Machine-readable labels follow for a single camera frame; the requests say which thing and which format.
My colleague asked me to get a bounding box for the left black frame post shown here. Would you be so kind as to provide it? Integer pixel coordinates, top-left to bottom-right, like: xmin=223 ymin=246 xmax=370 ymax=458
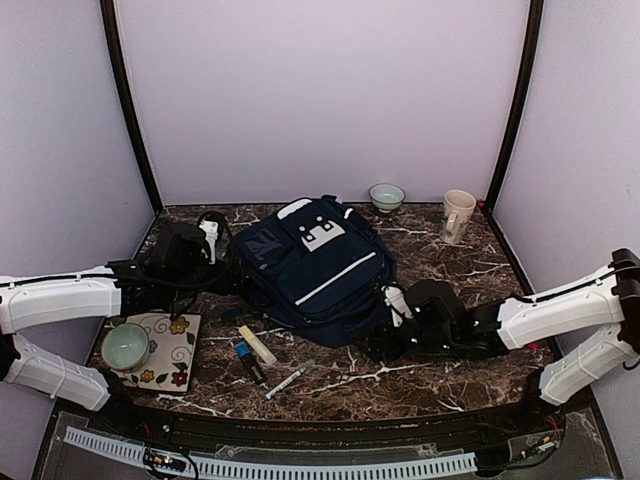
xmin=99 ymin=0 xmax=164 ymax=214

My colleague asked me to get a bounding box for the navy blue student backpack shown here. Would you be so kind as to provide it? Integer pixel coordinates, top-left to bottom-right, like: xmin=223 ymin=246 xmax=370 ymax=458
xmin=233 ymin=195 xmax=396 ymax=348

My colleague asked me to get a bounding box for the floral square plate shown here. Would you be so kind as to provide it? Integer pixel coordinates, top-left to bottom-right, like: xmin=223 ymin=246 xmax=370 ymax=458
xmin=114 ymin=312 xmax=201 ymax=393

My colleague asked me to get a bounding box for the right black frame post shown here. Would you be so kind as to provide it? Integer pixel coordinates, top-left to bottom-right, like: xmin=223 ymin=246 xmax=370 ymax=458
xmin=484 ymin=0 xmax=545 ymax=215

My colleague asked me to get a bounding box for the small circuit board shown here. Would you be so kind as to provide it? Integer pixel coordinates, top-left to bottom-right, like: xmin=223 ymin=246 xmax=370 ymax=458
xmin=143 ymin=449 xmax=186 ymax=472

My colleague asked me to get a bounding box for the white green pen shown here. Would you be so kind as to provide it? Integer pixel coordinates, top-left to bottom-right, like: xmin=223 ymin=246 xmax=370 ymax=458
xmin=263 ymin=360 xmax=316 ymax=402

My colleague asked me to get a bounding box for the black front rail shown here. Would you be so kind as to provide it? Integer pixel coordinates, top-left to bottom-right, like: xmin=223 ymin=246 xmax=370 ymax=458
xmin=59 ymin=387 xmax=596 ymax=454

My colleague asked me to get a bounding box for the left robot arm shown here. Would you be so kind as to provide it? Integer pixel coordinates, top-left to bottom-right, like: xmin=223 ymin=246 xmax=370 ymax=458
xmin=1 ymin=211 xmax=235 ymax=436

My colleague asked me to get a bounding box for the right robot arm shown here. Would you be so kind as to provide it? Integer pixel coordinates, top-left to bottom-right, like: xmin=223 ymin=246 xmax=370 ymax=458
xmin=360 ymin=248 xmax=639 ymax=434

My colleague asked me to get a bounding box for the white slotted cable duct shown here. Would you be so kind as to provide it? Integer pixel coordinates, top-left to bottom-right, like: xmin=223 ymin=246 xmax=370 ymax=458
xmin=63 ymin=427 xmax=477 ymax=479

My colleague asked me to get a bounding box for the cream ceramic mug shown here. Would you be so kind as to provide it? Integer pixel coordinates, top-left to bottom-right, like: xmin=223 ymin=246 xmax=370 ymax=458
xmin=440 ymin=190 xmax=477 ymax=245

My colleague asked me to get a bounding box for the black frame post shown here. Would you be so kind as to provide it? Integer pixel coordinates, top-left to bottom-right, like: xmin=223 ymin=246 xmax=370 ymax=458
xmin=99 ymin=0 xmax=164 ymax=214
xmin=484 ymin=0 xmax=545 ymax=215

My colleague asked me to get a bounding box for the small green bowl at back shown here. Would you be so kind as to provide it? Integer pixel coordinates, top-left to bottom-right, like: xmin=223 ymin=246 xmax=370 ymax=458
xmin=369 ymin=183 xmax=405 ymax=214

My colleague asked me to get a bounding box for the green bowl on plate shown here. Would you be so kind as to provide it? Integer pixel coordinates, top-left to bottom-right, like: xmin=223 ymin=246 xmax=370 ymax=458
xmin=101 ymin=323 xmax=150 ymax=372

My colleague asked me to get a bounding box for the yellow highlighter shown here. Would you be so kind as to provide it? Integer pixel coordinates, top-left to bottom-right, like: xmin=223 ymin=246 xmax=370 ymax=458
xmin=238 ymin=325 xmax=277 ymax=365

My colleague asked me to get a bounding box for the blue black marker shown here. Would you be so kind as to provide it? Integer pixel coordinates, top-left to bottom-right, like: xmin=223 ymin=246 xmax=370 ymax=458
xmin=234 ymin=342 xmax=266 ymax=385

